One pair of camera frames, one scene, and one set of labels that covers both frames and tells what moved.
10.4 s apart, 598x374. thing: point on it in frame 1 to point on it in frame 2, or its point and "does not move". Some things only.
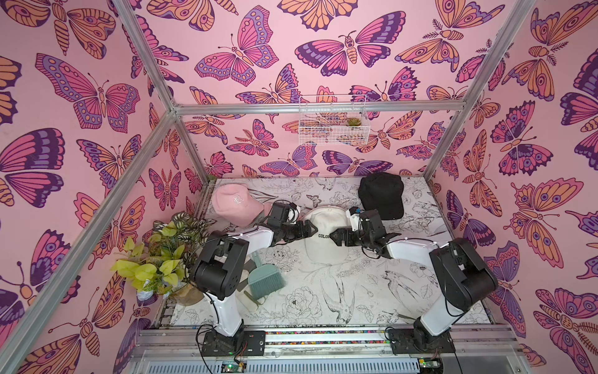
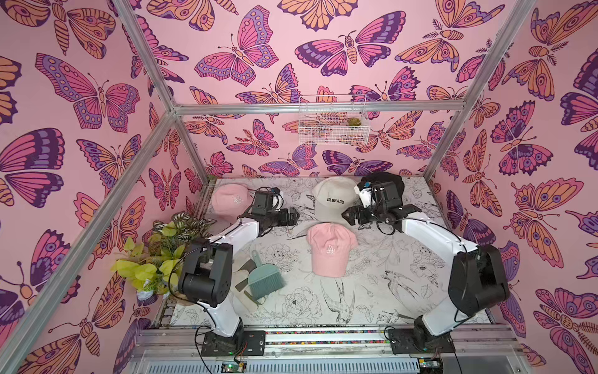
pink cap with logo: x=236 y=205 does not move
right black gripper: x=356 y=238 to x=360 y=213
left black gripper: x=300 y=234 to x=284 y=213
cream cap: x=321 y=248 to x=333 y=196
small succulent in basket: x=353 y=121 does not move
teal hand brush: x=264 y=279 does not move
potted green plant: x=163 y=265 does not move
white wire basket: x=333 y=128 does not move
